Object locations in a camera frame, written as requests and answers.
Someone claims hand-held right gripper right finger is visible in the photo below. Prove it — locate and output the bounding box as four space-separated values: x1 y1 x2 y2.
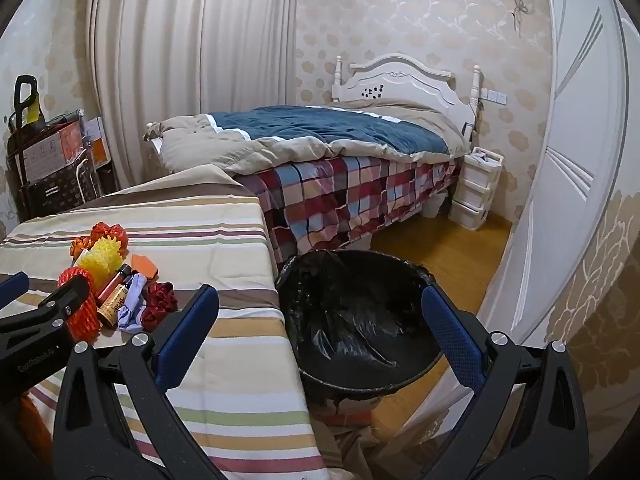
421 284 591 480

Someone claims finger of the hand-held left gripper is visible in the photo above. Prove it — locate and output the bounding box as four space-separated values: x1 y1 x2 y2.
0 275 92 333
0 271 30 307

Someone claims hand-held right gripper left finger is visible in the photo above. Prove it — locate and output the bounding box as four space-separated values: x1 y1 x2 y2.
52 284 241 480

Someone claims red foam fruit net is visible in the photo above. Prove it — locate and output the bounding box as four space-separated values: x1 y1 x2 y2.
57 267 98 341

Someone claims red label brown bottle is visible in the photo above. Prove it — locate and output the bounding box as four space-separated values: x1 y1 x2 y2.
96 263 132 303

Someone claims yellow label brown bottle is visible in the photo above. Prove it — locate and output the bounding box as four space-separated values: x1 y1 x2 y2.
97 274 138 330

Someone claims yellow foam fruit net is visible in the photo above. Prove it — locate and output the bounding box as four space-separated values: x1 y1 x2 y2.
77 237 128 286

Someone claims orange wrapper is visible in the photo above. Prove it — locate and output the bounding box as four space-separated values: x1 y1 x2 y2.
70 235 96 261

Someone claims lavender cloth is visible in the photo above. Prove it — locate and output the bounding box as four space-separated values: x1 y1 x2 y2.
117 272 151 333

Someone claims orange paper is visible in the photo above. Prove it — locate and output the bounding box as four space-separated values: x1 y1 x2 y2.
129 255 160 281

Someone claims red plastic bag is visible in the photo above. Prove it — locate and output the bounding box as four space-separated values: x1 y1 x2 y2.
90 222 128 253

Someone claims black bin with black bag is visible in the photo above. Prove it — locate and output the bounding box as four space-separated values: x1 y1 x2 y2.
275 249 448 401

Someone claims orange fabric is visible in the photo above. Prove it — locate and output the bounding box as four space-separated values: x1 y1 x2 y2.
17 395 58 461

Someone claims small white bin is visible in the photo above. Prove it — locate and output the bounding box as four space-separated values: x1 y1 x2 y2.
422 191 447 219

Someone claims white plastic drawer unit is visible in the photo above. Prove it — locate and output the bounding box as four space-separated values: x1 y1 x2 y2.
449 146 503 232

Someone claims orange and white box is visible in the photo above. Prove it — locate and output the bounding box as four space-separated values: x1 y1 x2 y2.
82 116 115 167

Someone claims plaid bed sheet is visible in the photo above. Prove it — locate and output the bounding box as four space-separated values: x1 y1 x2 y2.
237 152 463 271

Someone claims black hand trolley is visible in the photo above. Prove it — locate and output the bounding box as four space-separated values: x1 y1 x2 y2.
5 75 46 221

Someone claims white door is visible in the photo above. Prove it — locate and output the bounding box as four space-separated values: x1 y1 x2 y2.
445 0 632 401

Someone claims blue and beige quilt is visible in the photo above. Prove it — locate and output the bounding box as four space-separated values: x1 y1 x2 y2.
144 97 473 178

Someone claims cream curtain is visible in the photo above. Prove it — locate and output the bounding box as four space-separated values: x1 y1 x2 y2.
85 0 301 193

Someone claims black cable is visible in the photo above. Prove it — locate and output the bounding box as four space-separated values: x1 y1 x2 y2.
462 100 483 141

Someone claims white wooden bed frame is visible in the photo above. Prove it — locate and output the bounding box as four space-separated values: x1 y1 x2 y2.
330 52 483 121

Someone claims hanging cord with bow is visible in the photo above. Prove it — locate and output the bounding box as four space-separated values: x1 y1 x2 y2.
510 0 533 38

